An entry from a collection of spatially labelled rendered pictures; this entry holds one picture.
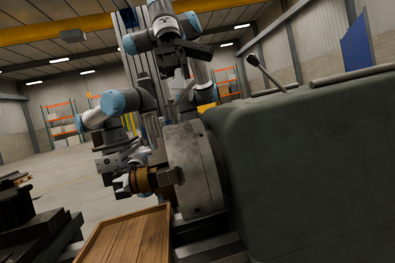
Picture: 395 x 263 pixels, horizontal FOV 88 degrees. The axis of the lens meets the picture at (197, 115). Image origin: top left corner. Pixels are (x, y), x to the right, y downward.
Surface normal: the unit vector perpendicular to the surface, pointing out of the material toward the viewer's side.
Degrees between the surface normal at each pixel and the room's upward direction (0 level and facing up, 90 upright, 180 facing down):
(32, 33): 90
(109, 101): 89
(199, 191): 99
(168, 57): 69
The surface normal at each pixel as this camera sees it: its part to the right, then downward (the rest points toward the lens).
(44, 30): 0.14, 0.03
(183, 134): -0.11, -0.77
